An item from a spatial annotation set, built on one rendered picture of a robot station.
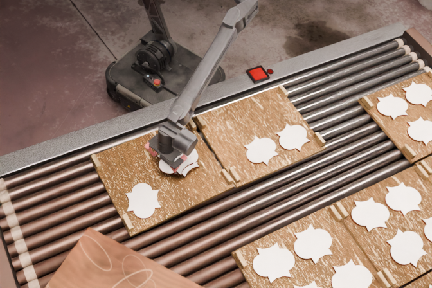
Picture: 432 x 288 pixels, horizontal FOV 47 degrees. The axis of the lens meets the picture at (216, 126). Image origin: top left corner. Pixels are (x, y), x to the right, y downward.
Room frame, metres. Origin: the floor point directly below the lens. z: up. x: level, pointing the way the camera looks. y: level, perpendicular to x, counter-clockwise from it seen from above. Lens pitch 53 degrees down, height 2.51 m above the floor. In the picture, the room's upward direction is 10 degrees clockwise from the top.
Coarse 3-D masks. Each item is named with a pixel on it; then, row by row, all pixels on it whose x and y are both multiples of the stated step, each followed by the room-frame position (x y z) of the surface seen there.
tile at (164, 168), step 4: (180, 156) 0.99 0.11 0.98; (188, 156) 0.99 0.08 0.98; (188, 160) 0.98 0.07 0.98; (160, 164) 0.94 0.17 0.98; (164, 164) 0.94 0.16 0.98; (184, 164) 0.96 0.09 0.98; (188, 164) 0.96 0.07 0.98; (192, 164) 0.97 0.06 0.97; (160, 168) 0.92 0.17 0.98; (164, 168) 0.92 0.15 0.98; (168, 168) 0.93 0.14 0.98; (180, 168) 0.93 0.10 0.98; (164, 172) 0.91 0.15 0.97; (168, 172) 0.91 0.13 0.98; (172, 172) 0.91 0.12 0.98; (180, 172) 0.92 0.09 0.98
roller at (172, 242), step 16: (384, 144) 1.26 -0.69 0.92; (352, 160) 1.15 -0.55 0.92; (320, 176) 1.05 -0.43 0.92; (272, 192) 0.94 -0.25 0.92; (288, 192) 0.96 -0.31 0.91; (240, 208) 0.85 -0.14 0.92; (256, 208) 0.87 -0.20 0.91; (208, 224) 0.77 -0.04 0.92; (224, 224) 0.79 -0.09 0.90; (176, 240) 0.69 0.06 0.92
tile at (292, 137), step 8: (288, 128) 1.23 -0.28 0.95; (296, 128) 1.24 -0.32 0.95; (304, 128) 1.24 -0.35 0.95; (280, 136) 1.18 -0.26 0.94; (288, 136) 1.19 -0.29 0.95; (296, 136) 1.19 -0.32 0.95; (304, 136) 1.20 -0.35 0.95; (280, 144) 1.14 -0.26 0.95; (288, 144) 1.15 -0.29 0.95; (296, 144) 1.16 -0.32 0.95
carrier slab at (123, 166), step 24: (144, 144) 1.04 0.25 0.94; (120, 168) 0.91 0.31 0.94; (144, 168) 0.93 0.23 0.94; (216, 168) 0.99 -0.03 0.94; (120, 192) 0.82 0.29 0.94; (168, 192) 0.85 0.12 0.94; (192, 192) 0.87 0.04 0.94; (216, 192) 0.89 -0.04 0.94; (120, 216) 0.73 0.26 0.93; (168, 216) 0.76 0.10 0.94
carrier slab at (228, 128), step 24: (264, 96) 1.38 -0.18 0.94; (216, 120) 1.21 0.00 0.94; (240, 120) 1.23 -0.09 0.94; (264, 120) 1.25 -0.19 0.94; (288, 120) 1.27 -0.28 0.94; (216, 144) 1.10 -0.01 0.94; (240, 144) 1.12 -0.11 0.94; (312, 144) 1.18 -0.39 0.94; (240, 168) 1.01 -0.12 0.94; (264, 168) 1.03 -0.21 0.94
